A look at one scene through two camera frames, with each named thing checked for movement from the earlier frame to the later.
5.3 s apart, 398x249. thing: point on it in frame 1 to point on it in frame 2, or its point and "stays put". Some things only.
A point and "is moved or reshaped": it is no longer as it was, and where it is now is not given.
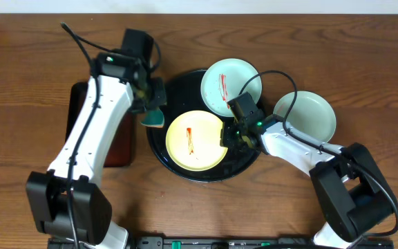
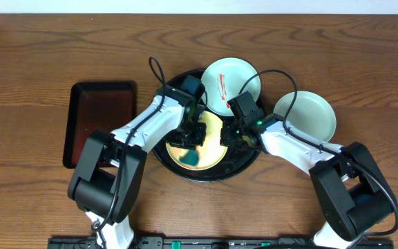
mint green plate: x=311 y=113 stays put
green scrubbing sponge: x=154 y=118 is moved or reshaped
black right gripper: x=226 y=141 stays put
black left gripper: x=155 y=98 to x=192 y=135
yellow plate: x=193 y=141 stays put
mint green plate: x=223 y=81 stays put
